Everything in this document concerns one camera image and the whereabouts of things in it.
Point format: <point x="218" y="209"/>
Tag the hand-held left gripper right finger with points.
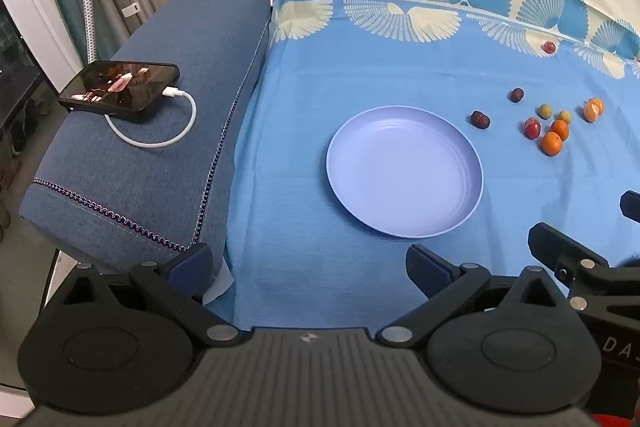
<point x="430" y="270"/>

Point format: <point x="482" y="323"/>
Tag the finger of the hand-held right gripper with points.
<point x="631" y="204"/>
<point x="555" y="247"/>

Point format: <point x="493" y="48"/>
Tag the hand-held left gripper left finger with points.
<point x="187" y="266"/>

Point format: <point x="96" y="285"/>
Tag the plastic-wrapped orange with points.
<point x="593" y="109"/>

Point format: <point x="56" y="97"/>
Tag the lilac round plate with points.
<point x="400" y="167"/>

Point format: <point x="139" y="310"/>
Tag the small yellow-green fruit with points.
<point x="544" y="111"/>
<point x="565" y="116"/>

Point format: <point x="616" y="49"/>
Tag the red cloth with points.
<point x="617" y="421"/>

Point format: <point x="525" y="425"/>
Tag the small orange kumquat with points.
<point x="560" y="129"/>
<point x="551" y="144"/>

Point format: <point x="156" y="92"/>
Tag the red cherry tomato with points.
<point x="532" y="128"/>

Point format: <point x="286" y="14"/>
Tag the wrinkled red date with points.
<point x="480" y="119"/>
<point x="516" y="95"/>

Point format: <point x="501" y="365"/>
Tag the blue fan-print bedsheet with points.
<point x="300" y="132"/>

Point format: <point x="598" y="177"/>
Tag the plastic-wrapped red fruit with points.
<point x="550" y="47"/>

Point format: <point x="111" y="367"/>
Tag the black smartphone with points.
<point x="120" y="89"/>

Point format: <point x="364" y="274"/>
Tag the dark shoe rack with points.
<point x="17" y="77"/>

